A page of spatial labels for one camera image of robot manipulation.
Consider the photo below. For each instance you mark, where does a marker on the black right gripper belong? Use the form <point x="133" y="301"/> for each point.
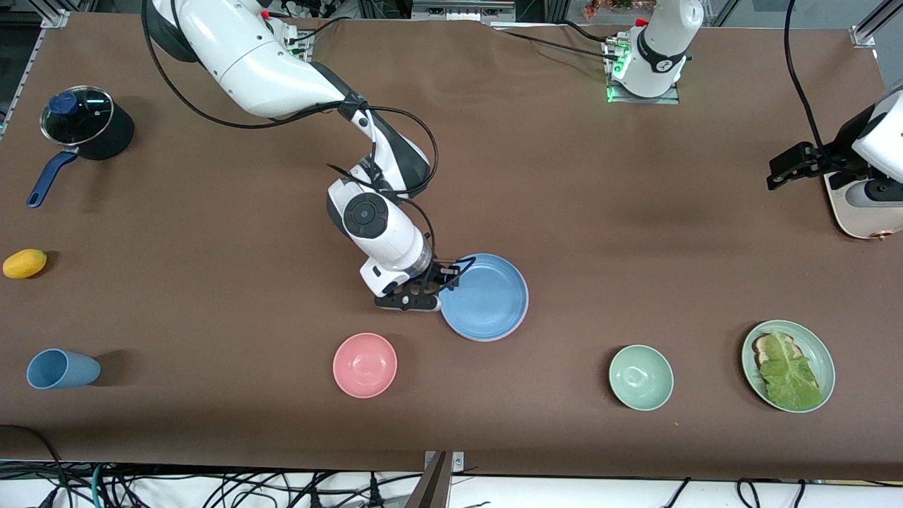
<point x="442" y="271"/>

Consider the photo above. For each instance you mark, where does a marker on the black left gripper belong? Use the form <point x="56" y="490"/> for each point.
<point x="817" y="159"/>

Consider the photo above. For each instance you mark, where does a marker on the blue plate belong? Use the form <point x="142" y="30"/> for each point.
<point x="487" y="300"/>

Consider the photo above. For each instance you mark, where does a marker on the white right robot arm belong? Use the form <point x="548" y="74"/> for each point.
<point x="247" y="49"/>

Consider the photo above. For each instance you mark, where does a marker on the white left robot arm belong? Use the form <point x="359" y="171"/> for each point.
<point x="670" y="28"/>

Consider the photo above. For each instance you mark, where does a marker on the beige toaster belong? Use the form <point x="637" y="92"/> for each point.
<point x="861" y="222"/>

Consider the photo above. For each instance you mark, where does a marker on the brown table cloth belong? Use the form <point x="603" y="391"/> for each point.
<point x="451" y="176"/>

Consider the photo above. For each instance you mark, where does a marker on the pink bowl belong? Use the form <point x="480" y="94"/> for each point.
<point x="365" y="365"/>

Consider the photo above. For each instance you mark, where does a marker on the toasted bread slice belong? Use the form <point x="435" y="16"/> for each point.
<point x="760" y="346"/>

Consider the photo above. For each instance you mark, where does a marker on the green plate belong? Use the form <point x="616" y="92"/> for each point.
<point x="811" y="349"/>

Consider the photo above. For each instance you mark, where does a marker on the green lettuce leaf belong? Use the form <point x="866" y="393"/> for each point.
<point x="786" y="381"/>

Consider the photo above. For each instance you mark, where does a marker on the green bowl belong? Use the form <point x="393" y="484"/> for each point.
<point x="640" y="377"/>

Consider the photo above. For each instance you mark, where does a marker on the dark brown angled bar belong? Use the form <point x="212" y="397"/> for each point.
<point x="432" y="490"/>

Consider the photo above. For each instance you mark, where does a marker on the orange artificial flowers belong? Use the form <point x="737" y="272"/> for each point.
<point x="596" y="8"/>

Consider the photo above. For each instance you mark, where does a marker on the grey metal box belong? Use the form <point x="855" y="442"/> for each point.
<point x="458" y="10"/>

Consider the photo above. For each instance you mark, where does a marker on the glass lid blue knob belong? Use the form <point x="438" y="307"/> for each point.
<point x="85" y="120"/>

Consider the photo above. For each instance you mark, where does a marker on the blue cup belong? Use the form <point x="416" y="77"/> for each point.
<point x="63" y="369"/>

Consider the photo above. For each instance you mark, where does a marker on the yellow lemon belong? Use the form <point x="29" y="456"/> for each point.
<point x="25" y="264"/>

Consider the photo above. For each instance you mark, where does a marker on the aluminium frame profile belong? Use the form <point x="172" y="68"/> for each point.
<point x="56" y="17"/>
<point x="864" y="34"/>

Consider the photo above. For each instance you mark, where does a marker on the metal table edge bracket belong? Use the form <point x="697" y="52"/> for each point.
<point x="458" y="462"/>

